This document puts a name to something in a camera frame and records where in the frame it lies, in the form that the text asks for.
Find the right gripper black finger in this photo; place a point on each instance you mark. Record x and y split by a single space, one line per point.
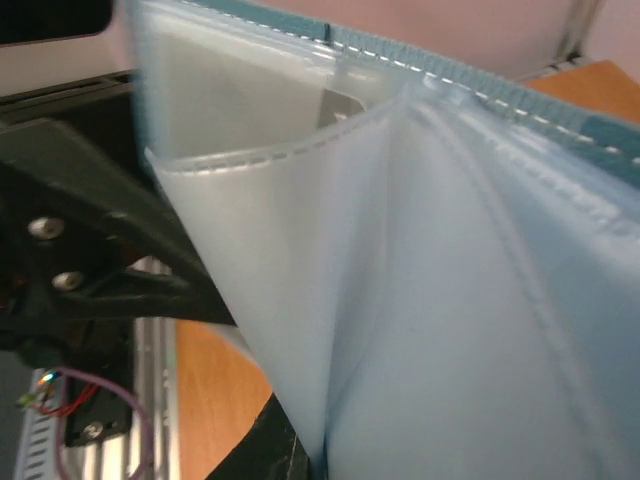
271 450

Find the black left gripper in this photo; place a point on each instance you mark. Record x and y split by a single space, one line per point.
81 239

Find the teal leather card holder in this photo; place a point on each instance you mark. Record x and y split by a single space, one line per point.
436 269

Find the left circuit board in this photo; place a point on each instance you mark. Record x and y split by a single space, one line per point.
40 392

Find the aluminium frame rail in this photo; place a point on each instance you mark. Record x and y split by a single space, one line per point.
155 371

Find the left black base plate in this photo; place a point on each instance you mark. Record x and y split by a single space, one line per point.
103 416

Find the grey slotted cable duct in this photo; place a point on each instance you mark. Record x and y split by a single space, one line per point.
35 456

